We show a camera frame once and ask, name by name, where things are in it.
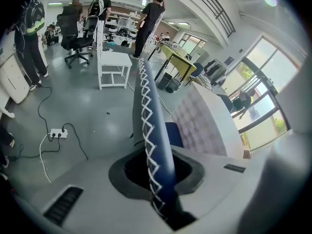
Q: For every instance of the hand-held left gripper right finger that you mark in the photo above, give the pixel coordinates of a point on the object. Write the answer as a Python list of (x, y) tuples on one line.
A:
[(282, 160)]

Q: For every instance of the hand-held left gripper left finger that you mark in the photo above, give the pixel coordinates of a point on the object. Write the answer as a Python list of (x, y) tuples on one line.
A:
[(156, 130)]

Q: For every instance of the white wooden chair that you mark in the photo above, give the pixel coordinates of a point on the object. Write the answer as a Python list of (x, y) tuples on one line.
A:
[(113, 58)]

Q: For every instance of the blue padded chair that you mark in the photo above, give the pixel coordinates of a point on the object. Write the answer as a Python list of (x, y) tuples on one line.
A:
[(174, 134), (197, 69)]

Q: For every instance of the grey mesh office chair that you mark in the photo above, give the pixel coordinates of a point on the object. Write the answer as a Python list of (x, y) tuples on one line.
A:
[(90, 25)]

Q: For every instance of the black mesh office chair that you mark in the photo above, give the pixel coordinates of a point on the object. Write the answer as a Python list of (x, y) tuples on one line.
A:
[(70, 36)]

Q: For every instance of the grey waste bin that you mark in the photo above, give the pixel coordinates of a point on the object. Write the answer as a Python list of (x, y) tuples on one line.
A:
[(173, 85)]

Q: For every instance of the black waste bin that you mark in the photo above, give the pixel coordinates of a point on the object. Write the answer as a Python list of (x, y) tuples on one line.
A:
[(165, 81)]

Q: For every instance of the white table with checked cloth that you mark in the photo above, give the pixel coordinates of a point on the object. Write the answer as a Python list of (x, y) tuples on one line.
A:
[(219, 111)]

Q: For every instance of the yellow table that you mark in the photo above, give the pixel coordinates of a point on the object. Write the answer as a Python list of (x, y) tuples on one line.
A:
[(178, 57)]

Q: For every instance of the pile of clothes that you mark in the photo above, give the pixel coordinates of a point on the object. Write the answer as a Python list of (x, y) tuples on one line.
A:
[(215, 69)]

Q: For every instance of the white power strip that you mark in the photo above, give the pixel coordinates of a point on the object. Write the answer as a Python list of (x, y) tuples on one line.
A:
[(58, 133)]

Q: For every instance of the storage shelf with boxes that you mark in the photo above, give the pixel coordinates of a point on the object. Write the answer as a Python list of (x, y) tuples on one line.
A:
[(122, 24)]

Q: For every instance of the black balcony railing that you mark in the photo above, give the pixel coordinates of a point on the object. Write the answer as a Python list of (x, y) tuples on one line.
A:
[(219, 11)]

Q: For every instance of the white drawer cabinet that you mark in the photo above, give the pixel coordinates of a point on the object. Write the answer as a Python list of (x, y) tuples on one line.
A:
[(12, 79)]

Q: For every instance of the glass door with black frame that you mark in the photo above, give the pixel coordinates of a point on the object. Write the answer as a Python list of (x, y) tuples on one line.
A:
[(265, 82)]

